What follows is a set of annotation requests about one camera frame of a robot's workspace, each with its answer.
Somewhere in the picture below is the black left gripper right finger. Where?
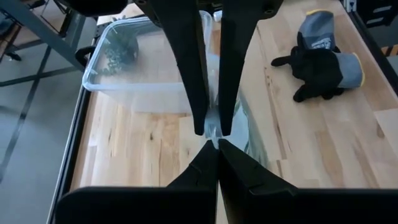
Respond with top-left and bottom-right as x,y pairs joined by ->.
218,138 -> 398,224

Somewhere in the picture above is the clear plastic container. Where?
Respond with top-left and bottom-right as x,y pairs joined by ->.
81,10 -> 216,114

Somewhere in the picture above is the clear plastic bag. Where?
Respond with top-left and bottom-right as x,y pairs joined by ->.
203,52 -> 270,167

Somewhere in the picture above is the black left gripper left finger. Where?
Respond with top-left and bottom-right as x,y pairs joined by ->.
55,139 -> 220,224

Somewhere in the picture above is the black grey work glove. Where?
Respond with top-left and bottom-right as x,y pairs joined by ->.
270,8 -> 366,104

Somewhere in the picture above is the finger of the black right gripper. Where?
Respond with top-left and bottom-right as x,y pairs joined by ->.
135,0 -> 210,136
218,0 -> 284,137

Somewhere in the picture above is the black caster wheel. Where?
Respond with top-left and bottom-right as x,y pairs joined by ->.
5,50 -> 23,62

